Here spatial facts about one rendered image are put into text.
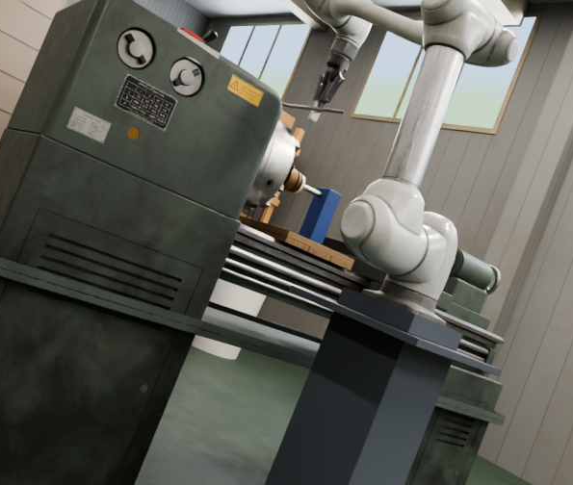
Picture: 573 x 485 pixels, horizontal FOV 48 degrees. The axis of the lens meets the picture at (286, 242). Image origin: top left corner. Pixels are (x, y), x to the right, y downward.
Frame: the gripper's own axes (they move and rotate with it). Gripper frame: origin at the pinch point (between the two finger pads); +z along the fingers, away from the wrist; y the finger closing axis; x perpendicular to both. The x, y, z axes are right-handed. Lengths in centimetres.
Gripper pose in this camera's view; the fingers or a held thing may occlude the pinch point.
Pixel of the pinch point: (316, 111)
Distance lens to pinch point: 225.6
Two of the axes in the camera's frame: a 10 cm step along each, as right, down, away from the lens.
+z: -4.2, 9.1, 0.2
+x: -7.5, -3.3, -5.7
